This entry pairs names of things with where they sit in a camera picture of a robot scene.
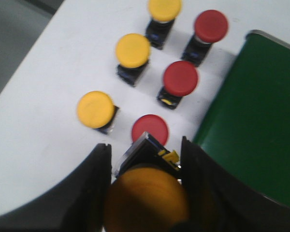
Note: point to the yellow mushroom push button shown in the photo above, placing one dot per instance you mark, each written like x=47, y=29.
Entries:
x=163, y=15
x=97, y=111
x=147, y=194
x=132, y=52

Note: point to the red mushroom push button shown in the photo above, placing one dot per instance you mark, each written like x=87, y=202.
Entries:
x=210, y=27
x=179, y=79
x=154, y=125

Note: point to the green conveyor belt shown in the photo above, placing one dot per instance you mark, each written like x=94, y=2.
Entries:
x=246, y=129

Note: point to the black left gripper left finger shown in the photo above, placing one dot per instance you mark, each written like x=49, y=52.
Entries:
x=73, y=205

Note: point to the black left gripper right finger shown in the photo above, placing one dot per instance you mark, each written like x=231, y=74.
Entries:
x=219, y=202

